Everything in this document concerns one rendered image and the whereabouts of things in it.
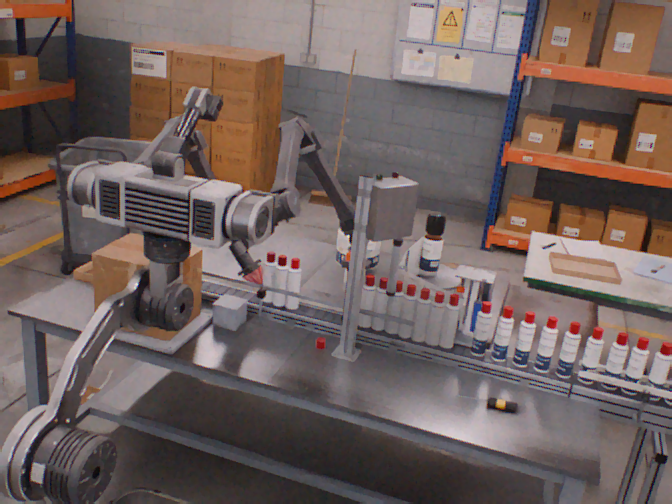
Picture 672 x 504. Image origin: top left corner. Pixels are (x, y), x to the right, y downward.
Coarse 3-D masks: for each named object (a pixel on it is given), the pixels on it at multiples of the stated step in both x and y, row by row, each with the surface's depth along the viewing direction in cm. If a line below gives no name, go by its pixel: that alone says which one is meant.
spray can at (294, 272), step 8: (296, 264) 262; (288, 272) 264; (296, 272) 262; (288, 280) 264; (296, 280) 264; (288, 288) 265; (296, 288) 265; (288, 296) 266; (288, 304) 267; (296, 304) 268
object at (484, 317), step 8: (488, 304) 242; (480, 312) 244; (488, 312) 243; (480, 320) 244; (488, 320) 243; (480, 328) 245; (488, 328) 245; (480, 336) 246; (472, 344) 249; (480, 344) 247; (472, 352) 249; (480, 352) 248
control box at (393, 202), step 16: (400, 176) 239; (384, 192) 225; (400, 192) 229; (416, 192) 234; (384, 208) 227; (400, 208) 232; (368, 224) 231; (384, 224) 230; (400, 224) 234; (384, 240) 233
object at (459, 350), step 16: (208, 288) 279; (224, 288) 280; (272, 304) 271; (320, 320) 263; (336, 320) 264; (384, 336) 256; (448, 352) 250; (464, 352) 251; (512, 368) 244; (528, 368) 245
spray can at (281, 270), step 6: (282, 258) 263; (282, 264) 264; (276, 270) 264; (282, 270) 264; (276, 276) 265; (282, 276) 265; (276, 282) 266; (282, 282) 265; (282, 288) 266; (276, 294) 268; (282, 294) 267; (276, 300) 268; (282, 300) 269; (276, 306) 269; (282, 306) 270
